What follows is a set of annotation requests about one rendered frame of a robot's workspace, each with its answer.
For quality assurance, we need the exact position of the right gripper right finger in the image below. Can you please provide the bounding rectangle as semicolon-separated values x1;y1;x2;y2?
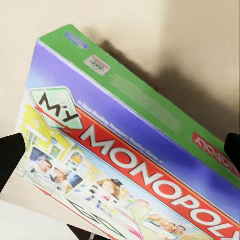
224;133;240;173

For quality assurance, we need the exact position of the board game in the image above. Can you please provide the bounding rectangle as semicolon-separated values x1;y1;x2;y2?
13;23;240;240

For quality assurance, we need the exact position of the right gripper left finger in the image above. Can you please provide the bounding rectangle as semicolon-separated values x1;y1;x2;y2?
0;133;26;193

